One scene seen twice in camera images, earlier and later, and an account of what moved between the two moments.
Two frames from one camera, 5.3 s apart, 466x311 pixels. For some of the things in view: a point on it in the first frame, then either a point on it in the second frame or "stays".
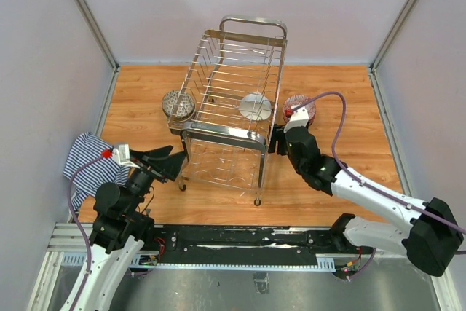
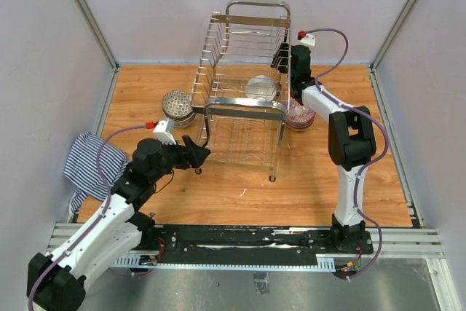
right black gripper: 277,135 → 283,54
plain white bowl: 255,107 → 261,87
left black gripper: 172,165 → 196,153
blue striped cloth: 92,174 stays
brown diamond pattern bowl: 178,104 stays
